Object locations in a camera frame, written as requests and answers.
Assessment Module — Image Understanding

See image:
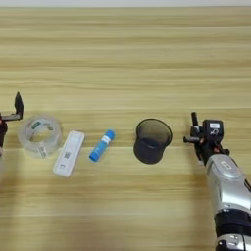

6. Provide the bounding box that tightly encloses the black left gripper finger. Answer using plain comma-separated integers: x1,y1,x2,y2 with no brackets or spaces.
1,91,25,123

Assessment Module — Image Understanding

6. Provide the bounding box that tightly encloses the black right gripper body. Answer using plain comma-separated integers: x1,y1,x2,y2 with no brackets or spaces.
195,125,230,166

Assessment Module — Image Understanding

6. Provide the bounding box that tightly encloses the white rectangular test cassette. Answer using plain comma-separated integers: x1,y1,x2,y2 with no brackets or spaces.
52,130,86,178

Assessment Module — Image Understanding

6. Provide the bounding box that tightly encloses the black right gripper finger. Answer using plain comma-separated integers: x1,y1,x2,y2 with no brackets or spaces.
190,125,204,137
182,135,202,144

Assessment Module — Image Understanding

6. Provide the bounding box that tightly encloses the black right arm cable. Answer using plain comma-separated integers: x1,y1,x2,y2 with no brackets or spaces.
242,177,251,194

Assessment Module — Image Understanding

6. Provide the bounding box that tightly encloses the blue glue stick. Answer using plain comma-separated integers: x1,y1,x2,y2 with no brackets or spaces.
88,128,117,163

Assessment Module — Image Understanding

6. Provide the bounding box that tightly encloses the right black box white label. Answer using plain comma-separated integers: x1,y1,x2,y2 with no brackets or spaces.
202,119,226,142

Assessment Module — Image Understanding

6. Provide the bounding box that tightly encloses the black mesh pen cup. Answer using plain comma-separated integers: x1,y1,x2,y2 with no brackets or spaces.
132,118,174,165

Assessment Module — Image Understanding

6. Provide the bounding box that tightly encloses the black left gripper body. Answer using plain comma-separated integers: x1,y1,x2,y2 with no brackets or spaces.
0,114,10,148

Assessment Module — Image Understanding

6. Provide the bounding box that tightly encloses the clear adhesive tape roll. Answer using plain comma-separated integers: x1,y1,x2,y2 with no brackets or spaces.
17,114,64,160

